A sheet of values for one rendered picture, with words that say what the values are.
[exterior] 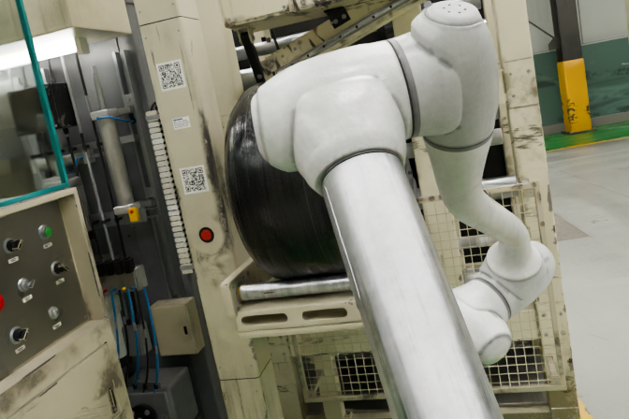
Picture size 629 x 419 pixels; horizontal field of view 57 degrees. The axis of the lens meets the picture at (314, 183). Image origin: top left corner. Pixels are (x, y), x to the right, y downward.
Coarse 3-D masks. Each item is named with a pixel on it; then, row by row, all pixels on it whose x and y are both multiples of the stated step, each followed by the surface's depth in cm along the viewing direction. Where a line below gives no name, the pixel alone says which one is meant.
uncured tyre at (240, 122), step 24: (240, 120) 143; (240, 144) 139; (240, 168) 138; (264, 168) 136; (240, 192) 138; (264, 192) 136; (288, 192) 135; (312, 192) 134; (240, 216) 140; (264, 216) 138; (288, 216) 136; (312, 216) 135; (264, 240) 141; (288, 240) 140; (312, 240) 139; (336, 240) 139; (264, 264) 147; (288, 264) 146; (312, 264) 145; (336, 264) 145
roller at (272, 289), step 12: (324, 276) 151; (336, 276) 150; (240, 288) 157; (252, 288) 155; (264, 288) 154; (276, 288) 153; (288, 288) 152; (300, 288) 152; (312, 288) 151; (324, 288) 150; (336, 288) 149; (348, 288) 149
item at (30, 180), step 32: (0, 0) 141; (0, 32) 140; (0, 64) 138; (32, 64) 149; (0, 96) 137; (32, 96) 147; (0, 128) 136; (32, 128) 146; (0, 160) 134; (32, 160) 144; (0, 192) 133; (32, 192) 142
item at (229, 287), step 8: (248, 264) 168; (256, 264) 174; (240, 272) 161; (248, 272) 166; (256, 272) 172; (264, 272) 178; (232, 280) 155; (240, 280) 160; (248, 280) 165; (256, 280) 171; (264, 280) 177; (224, 288) 153; (232, 288) 154; (224, 296) 153; (232, 296) 153; (224, 304) 154; (232, 304) 153; (240, 304) 157; (232, 312) 153
